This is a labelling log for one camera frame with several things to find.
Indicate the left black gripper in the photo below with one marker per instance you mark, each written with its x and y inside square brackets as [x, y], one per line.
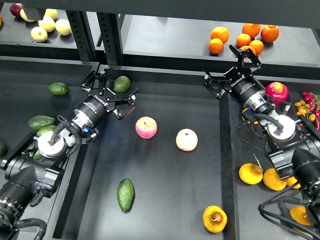
[95, 107]

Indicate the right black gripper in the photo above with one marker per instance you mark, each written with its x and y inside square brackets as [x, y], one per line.
[239, 81]

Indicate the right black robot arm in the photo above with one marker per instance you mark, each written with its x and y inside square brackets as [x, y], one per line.
[292, 145]

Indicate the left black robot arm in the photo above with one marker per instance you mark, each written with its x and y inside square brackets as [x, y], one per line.
[35, 168]

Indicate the yellow pear behind arm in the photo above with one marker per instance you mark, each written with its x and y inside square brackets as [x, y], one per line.
[293, 181]

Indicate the green avocado at tray corner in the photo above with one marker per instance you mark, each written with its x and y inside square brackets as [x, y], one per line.
[121, 84]

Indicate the yellow pear upper right tray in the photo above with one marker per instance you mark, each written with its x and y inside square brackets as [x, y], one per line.
[247, 115]

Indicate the green avocado left tray top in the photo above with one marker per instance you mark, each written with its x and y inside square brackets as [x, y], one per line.
[59, 88]

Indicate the green avocado middle pile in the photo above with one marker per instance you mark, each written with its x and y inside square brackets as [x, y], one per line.
[49, 128]

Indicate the yellow pear shelf right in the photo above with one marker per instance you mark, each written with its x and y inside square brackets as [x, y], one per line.
[63, 27]

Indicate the yellow pear shelf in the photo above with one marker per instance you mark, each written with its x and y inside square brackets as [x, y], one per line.
[47, 23]
[39, 34]
[52, 13]
[63, 27]

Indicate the yellow pear shelf front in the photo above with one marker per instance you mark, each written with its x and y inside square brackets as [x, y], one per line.
[39, 34]

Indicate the yellow pear shelf middle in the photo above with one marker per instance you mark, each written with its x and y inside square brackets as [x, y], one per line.
[47, 23]

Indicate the green avocado lower pile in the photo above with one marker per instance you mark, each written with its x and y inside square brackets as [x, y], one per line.
[34, 152]

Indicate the yellow pear shelf top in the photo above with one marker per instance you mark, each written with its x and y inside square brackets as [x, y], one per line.
[52, 13]

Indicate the yellow pear under label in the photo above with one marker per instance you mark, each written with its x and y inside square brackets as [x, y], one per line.
[24, 16]

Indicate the avocado at left edge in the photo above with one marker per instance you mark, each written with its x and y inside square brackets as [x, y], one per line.
[3, 149]

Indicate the orange front bottom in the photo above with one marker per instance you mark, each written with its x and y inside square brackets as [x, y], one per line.
[245, 48]

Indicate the orange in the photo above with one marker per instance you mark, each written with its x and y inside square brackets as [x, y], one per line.
[245, 48]
[215, 46]
[269, 33]
[251, 29]
[221, 33]

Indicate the orange far left bottom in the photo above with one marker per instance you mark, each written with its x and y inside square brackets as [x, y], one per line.
[215, 46]

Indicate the orange centre small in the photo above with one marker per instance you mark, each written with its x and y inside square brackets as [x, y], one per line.
[242, 40]

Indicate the orange small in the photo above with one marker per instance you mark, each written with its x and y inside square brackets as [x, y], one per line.
[242, 40]
[258, 46]

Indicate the orange right small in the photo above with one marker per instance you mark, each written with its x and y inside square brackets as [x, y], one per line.
[258, 46]

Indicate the red pomegranate fruit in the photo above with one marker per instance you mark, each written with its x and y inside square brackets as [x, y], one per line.
[277, 91]

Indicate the orange far left top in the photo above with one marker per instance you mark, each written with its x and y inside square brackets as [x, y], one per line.
[221, 33]

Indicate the orange top middle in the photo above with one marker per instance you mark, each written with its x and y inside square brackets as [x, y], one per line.
[251, 29]

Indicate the pink red apple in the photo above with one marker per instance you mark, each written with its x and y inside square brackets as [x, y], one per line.
[146, 127]

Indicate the black metal shelf upright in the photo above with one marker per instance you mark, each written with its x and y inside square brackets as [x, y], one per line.
[97, 36]

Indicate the orange top right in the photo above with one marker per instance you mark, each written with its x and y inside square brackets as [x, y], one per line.
[269, 33]

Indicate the black left tray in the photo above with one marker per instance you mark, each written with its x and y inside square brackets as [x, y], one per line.
[24, 93]

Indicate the black tray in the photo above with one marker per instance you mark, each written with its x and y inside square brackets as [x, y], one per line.
[241, 200]
[172, 187]
[24, 93]

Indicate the pale yellow pink apple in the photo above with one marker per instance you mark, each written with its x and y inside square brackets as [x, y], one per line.
[186, 140]

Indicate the red chili pepper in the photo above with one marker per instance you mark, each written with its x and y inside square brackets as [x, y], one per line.
[317, 123]

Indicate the black centre tray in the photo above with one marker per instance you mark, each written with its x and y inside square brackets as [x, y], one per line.
[172, 187]

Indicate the dark red apple on shelf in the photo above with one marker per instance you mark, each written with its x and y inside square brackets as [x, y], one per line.
[15, 9]

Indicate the black right tray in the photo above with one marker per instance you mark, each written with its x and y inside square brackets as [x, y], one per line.
[241, 200]

